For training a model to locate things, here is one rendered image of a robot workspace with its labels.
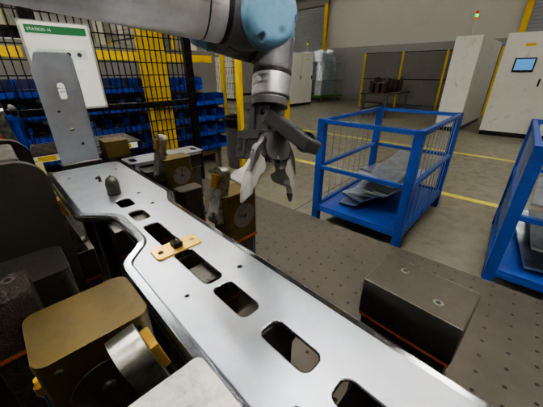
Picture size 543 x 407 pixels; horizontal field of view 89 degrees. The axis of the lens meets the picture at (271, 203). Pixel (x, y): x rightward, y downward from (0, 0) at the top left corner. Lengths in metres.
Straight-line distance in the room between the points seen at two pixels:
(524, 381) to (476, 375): 0.09
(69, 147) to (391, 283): 1.06
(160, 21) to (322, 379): 0.42
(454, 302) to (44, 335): 0.43
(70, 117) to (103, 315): 0.92
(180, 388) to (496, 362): 0.75
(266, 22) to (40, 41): 1.14
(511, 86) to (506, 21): 6.54
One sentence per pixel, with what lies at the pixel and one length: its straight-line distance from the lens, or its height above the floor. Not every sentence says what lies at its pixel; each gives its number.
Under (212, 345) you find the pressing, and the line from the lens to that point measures 0.36.
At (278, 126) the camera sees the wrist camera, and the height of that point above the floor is 1.20.
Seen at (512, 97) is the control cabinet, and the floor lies 0.82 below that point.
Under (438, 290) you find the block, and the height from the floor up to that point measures 1.03.
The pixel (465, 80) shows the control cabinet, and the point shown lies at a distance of 8.05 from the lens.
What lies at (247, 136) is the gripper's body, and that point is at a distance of 0.55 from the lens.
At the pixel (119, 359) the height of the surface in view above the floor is 1.10.
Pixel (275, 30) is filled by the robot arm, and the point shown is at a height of 1.33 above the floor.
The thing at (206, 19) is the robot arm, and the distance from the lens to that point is 0.39.
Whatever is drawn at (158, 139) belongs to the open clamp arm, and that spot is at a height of 1.11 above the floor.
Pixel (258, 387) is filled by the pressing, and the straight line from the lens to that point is 0.33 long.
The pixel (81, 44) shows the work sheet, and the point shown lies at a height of 1.38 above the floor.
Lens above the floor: 1.28
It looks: 25 degrees down
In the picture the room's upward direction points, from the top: straight up
